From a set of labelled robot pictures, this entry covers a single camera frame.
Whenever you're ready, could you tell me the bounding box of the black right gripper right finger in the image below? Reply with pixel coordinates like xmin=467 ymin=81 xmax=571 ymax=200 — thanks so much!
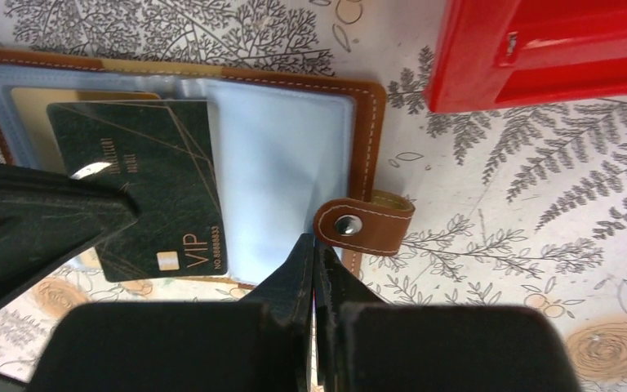
xmin=313 ymin=239 xmax=383 ymax=391

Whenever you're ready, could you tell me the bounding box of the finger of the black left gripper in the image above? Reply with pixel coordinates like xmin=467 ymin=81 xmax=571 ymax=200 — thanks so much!
xmin=0 ymin=163 xmax=139 ymax=309

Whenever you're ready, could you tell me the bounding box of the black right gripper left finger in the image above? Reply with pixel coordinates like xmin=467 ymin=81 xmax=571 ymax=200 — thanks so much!
xmin=240 ymin=234 xmax=314 ymax=391

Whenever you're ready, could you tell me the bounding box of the gold VIP credit card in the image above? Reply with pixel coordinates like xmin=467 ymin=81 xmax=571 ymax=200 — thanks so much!
xmin=11 ymin=87 xmax=160 ymax=174

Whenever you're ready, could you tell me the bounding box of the brown leather card holder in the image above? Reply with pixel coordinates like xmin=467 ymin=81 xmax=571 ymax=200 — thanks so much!
xmin=0 ymin=49 xmax=414 ymax=286

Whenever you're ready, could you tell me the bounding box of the floral table mat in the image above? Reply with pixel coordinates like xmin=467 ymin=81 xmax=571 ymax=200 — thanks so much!
xmin=0 ymin=1 xmax=627 ymax=391

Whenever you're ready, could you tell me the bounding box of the red plastic bin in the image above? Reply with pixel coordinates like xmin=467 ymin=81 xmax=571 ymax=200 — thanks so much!
xmin=424 ymin=1 xmax=627 ymax=113

